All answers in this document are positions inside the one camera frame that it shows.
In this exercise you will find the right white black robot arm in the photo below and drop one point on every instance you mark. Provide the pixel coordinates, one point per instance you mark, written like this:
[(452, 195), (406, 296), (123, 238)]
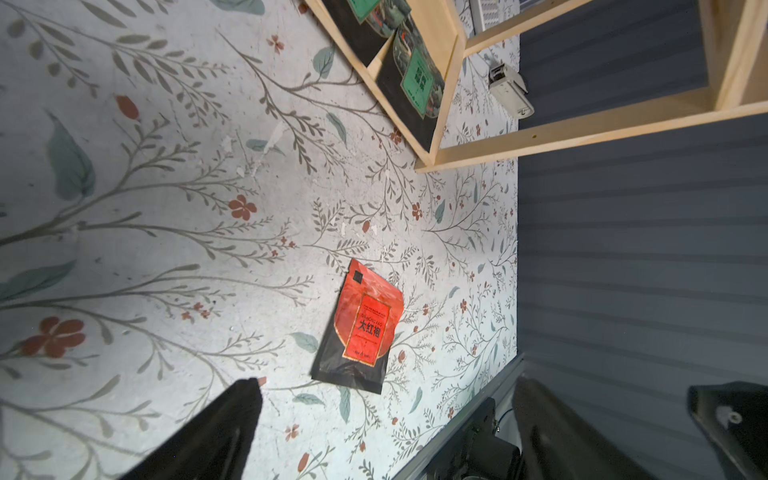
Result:
[(733, 419)]

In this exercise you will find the wooden two-tier shelf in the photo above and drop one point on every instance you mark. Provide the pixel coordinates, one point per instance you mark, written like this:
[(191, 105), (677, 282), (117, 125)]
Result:
[(610, 70)]

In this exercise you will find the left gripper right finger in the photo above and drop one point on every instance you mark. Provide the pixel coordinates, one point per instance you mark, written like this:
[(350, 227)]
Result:
[(558, 444)]

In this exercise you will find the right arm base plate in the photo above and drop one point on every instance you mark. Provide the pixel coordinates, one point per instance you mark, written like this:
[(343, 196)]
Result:
[(476, 452)]

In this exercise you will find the red tea bag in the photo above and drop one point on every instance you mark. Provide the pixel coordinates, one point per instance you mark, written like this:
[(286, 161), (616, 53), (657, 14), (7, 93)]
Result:
[(354, 349)]

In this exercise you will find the white calculator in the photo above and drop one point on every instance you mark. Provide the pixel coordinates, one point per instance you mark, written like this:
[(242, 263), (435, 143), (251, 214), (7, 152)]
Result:
[(486, 14)]

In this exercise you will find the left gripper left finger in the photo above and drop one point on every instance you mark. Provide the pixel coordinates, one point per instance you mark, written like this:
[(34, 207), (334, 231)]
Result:
[(215, 444)]

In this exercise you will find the grey stapler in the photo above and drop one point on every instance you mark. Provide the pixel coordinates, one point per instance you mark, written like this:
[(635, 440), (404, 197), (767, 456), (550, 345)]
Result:
[(508, 87)]

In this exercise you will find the green tea bag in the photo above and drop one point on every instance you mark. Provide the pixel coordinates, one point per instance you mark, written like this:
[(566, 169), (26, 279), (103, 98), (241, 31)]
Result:
[(413, 85), (366, 25)]

